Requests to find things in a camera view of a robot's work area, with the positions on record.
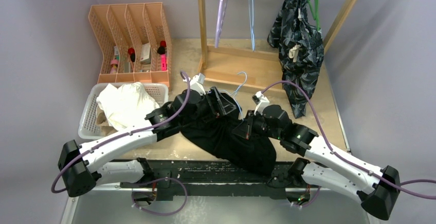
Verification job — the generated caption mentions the plain black shorts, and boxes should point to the plain black shorts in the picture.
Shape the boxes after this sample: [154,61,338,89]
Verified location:
[156,93,278,177]

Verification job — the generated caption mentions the beige shorts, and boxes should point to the beige shorts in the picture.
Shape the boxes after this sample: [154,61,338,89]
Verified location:
[96,111,114,136]

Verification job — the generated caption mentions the pink highlighter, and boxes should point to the pink highlighter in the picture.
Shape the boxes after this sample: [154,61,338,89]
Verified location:
[160,54,168,71]

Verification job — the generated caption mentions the peach plastic file organizer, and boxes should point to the peach plastic file organizer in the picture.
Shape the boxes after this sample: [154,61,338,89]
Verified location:
[88,2,172,87]

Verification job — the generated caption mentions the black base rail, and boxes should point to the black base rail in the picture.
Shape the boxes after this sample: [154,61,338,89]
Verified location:
[120,160,317,201]

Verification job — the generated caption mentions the white small box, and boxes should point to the white small box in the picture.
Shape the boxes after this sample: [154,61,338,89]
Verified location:
[140,43,152,65]

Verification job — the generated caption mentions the black patterned shorts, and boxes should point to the black patterned shorts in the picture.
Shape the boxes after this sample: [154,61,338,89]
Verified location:
[267,0,324,118]

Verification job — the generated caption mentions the lilac hanger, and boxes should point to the lilac hanger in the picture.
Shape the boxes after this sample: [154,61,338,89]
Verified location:
[214,0,228,48]

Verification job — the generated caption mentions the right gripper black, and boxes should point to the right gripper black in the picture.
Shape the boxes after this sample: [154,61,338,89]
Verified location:
[233,111,282,141]

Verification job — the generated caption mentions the light blue hanger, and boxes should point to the light blue hanger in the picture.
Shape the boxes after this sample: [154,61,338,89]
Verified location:
[217,71,249,121]
[248,0,255,51]

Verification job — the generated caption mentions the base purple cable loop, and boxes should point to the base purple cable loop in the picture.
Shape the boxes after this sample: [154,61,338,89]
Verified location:
[131,177,188,216]

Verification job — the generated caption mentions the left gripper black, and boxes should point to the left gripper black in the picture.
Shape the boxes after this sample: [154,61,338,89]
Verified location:
[180,86,235,126]

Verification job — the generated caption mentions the white plastic basket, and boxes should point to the white plastic basket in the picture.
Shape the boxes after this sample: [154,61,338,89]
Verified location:
[78,83,169,140]

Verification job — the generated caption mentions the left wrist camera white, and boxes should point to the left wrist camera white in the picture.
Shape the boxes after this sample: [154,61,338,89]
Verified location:
[189,73,206,96]

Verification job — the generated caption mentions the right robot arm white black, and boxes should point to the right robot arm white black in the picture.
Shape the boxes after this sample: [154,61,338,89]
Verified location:
[232,105,400,220]

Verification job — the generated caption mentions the wooden clothes rack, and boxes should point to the wooden clothes rack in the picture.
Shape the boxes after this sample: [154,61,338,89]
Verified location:
[198,0,357,91]

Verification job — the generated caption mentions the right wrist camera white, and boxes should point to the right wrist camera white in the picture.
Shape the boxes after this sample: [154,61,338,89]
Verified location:
[252,91,270,115]

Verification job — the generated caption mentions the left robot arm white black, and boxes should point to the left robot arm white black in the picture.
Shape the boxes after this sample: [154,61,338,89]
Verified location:
[51,87,239,197]

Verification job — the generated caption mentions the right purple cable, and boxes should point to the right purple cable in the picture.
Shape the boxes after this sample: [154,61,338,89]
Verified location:
[260,80,436,200]

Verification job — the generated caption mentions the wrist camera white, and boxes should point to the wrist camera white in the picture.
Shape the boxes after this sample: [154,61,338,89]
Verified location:
[252,91,270,115]
[189,73,206,96]

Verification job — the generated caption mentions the green hanger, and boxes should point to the green hanger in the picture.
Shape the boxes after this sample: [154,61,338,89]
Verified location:
[307,0,321,32]

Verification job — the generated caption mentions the white shorts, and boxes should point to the white shorts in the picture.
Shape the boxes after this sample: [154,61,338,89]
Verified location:
[96,82,160,131]

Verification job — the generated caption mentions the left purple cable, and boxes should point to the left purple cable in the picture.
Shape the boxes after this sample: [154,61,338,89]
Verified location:
[51,71,192,194]

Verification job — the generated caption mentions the red black marker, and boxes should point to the red black marker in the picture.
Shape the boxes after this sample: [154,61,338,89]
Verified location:
[128,47,136,63]

